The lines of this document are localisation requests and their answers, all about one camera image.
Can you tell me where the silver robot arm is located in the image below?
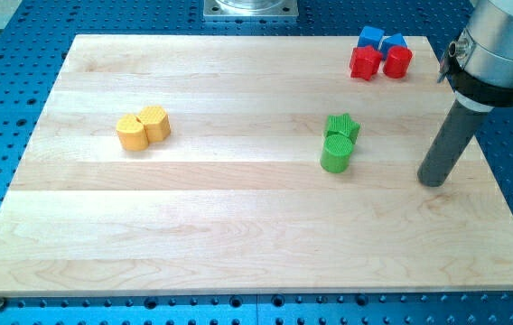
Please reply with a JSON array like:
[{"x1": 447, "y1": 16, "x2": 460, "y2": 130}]
[{"x1": 439, "y1": 0, "x2": 513, "y2": 113}]

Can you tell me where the green star block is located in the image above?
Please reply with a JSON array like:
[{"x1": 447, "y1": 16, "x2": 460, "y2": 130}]
[{"x1": 323, "y1": 113, "x2": 361, "y2": 144}]

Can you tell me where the red star block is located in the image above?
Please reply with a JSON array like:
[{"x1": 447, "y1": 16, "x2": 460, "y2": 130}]
[{"x1": 350, "y1": 45, "x2": 382, "y2": 80}]

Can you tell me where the wooden board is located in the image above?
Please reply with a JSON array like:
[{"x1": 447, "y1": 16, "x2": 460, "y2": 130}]
[{"x1": 0, "y1": 34, "x2": 513, "y2": 297}]

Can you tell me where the green cylinder block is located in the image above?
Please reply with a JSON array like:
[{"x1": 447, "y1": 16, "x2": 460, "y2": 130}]
[{"x1": 320, "y1": 135, "x2": 354, "y2": 173}]

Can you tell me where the yellow hexagon block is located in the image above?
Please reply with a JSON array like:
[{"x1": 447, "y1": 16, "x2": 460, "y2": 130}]
[{"x1": 136, "y1": 106, "x2": 171, "y2": 142}]

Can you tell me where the yellow heart block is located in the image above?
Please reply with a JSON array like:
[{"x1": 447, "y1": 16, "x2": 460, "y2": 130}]
[{"x1": 116, "y1": 114, "x2": 149, "y2": 151}]

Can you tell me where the blue cube block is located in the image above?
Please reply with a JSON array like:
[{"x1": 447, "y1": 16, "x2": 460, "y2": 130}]
[{"x1": 357, "y1": 25, "x2": 385, "y2": 50}]

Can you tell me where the red cylinder block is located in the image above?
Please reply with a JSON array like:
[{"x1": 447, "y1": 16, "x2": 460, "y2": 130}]
[{"x1": 383, "y1": 45, "x2": 413, "y2": 79}]

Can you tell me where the blue triangle block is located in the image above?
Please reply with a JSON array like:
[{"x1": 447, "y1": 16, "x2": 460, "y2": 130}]
[{"x1": 379, "y1": 33, "x2": 407, "y2": 60}]

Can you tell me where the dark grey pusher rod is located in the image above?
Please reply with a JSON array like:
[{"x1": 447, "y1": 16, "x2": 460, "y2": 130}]
[{"x1": 417, "y1": 99, "x2": 493, "y2": 187}]

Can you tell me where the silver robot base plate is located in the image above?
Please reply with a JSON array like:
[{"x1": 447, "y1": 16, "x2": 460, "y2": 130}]
[{"x1": 202, "y1": 0, "x2": 299, "y2": 19}]

